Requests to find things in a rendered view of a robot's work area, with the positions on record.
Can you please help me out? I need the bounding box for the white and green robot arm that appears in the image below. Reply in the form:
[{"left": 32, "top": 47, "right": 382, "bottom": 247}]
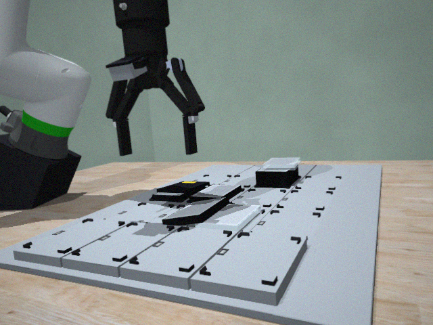
[{"left": 0, "top": 0, "right": 170, "bottom": 159}]

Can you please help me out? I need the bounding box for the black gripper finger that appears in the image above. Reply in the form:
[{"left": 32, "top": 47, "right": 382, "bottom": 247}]
[
  {"left": 146, "top": 58, "right": 205, "bottom": 155},
  {"left": 106, "top": 76, "right": 143, "bottom": 156}
]

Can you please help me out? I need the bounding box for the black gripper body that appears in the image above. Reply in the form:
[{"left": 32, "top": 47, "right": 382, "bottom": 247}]
[{"left": 122, "top": 22, "right": 170, "bottom": 89}]

